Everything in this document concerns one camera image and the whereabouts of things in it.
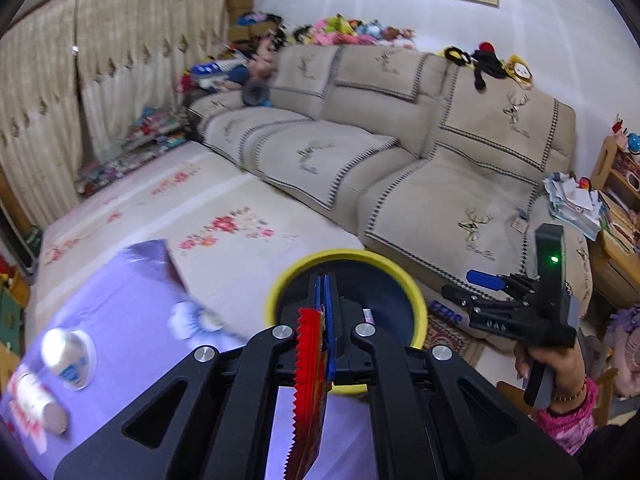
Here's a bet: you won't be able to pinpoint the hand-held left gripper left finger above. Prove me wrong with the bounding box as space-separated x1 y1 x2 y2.
52 272 328 480

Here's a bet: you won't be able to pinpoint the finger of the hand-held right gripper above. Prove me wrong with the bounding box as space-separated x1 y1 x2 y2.
441 284 508 311
466 270 536 295

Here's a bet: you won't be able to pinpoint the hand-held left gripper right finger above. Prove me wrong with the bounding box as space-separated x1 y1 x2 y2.
325 272 583 480

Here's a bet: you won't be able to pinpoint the yellow rimmed dark bin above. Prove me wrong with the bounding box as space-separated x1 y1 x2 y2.
264 249 430 396

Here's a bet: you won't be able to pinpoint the red snack packet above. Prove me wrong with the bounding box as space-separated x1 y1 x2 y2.
284 306 332 480

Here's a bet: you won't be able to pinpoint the white noodle bowl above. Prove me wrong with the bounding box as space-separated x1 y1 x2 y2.
40 327 97 392

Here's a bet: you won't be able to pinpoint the pink dotted paper cup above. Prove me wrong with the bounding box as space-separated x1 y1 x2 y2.
9 364 69 436

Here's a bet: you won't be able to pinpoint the person's right forearm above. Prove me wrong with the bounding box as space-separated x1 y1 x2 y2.
532 375 601 456

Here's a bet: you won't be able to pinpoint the person's right hand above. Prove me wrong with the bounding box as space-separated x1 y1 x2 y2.
514 342 587 402

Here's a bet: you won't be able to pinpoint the red patterned rug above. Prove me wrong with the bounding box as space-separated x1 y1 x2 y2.
422 300 486 356

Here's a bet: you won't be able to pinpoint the pink cloth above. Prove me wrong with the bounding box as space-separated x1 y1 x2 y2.
610 305 640 396

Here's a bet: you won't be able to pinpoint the wooden shelf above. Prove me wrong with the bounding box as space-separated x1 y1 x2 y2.
590 135 640 311

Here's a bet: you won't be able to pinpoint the pile of papers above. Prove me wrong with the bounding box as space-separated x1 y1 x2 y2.
542 172 601 241

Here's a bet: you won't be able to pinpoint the purple floral blanket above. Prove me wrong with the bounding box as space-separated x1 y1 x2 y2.
0 239 373 480

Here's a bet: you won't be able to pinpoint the beige sofa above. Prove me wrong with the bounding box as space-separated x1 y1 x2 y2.
187 45 593 351

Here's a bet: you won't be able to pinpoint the beige floral mat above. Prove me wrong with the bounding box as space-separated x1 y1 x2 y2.
25 140 366 321

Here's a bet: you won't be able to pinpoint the black yellow plush toy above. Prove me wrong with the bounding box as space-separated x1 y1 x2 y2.
442 42 533 92

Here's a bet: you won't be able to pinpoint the cluttered glass coffee table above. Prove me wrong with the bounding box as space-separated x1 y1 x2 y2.
75 107 188 196

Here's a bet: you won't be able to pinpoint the row of plush toys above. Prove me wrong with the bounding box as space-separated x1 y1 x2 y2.
292 15 416 51

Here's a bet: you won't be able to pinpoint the blue starred bag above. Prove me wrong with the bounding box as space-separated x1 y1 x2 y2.
192 57 248 86

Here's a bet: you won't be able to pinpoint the beige embroidered curtain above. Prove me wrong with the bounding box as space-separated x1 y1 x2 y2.
75 0 231 161
0 0 83 221

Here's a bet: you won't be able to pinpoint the stacked cardboard boxes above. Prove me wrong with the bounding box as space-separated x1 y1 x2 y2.
226 0 256 43

